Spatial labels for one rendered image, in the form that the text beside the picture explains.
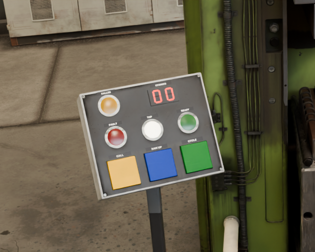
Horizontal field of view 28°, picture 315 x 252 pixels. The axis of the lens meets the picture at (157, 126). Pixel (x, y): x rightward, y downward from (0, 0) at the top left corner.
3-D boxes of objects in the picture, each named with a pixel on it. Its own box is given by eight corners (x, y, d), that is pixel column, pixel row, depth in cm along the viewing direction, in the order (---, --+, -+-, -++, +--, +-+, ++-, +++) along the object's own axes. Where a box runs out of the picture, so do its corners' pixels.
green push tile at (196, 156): (213, 167, 167) (206, 140, 167) (187, 173, 165) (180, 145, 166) (211, 168, 168) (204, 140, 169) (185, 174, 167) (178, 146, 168)
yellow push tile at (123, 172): (141, 183, 162) (135, 155, 163) (113, 190, 160) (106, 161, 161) (140, 184, 163) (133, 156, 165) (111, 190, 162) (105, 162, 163)
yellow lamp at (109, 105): (117, 115, 163) (115, 99, 161) (99, 115, 164) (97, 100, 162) (119, 110, 166) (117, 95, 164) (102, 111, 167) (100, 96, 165)
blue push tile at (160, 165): (178, 175, 164) (171, 147, 165) (150, 181, 162) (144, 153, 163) (176, 176, 166) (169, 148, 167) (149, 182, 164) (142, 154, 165)
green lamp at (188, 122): (196, 132, 167) (195, 117, 165) (179, 132, 168) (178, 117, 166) (197, 127, 170) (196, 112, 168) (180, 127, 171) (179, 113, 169)
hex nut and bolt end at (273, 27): (279, 47, 183) (279, 24, 180) (269, 48, 183) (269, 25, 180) (279, 45, 185) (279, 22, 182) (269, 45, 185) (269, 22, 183)
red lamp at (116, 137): (124, 147, 162) (122, 131, 160) (106, 147, 163) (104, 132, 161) (126, 142, 165) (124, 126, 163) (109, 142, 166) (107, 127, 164)
